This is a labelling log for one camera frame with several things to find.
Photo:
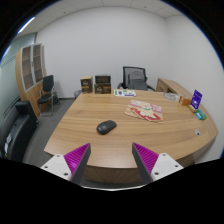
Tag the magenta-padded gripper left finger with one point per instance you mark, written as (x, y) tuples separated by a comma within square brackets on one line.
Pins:
[(60, 165)]

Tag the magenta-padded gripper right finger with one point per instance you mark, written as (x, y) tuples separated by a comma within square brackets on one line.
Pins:
[(163, 165)]

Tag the black computer mouse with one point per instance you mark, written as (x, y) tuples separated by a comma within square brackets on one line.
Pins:
[(106, 127)]

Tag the cartoon-print mouse pad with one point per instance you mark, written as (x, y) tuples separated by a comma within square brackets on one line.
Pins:
[(145, 110)]

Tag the small white round object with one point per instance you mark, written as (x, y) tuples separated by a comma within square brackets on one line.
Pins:
[(197, 132)]

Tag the black sofa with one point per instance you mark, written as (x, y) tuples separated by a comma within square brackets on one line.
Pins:
[(16, 130)]

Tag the small green box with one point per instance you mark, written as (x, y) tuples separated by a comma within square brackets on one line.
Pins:
[(200, 115)]

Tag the small orange box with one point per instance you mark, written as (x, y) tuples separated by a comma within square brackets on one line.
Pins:
[(185, 101)]

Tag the round grey disc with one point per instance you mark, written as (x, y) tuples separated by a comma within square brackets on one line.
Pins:
[(171, 97)]

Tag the grey waste bin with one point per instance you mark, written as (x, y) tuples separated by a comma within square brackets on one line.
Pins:
[(77, 94)]

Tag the purple standing card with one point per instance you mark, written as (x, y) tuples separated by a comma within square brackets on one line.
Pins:
[(196, 99)]

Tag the wooden side desk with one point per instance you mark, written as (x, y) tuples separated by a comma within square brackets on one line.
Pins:
[(170, 86)]

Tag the black visitor chair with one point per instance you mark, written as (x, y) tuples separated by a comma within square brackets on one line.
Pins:
[(47, 85)]

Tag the white printed paper sheet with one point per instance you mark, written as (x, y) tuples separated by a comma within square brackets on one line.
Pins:
[(124, 93)]

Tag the wooden shelf cabinet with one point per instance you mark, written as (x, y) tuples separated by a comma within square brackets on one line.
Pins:
[(25, 90)]

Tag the tall brown cardboard box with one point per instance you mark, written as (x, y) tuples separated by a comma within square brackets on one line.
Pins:
[(86, 85)]

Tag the wide brown cardboard box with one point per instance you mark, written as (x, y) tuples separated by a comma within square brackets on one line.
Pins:
[(102, 88)]

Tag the grey mesh office chair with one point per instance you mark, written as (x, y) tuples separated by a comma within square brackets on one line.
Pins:
[(135, 79)]

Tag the black cardboard box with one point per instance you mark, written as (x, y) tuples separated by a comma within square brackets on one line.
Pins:
[(102, 79)]

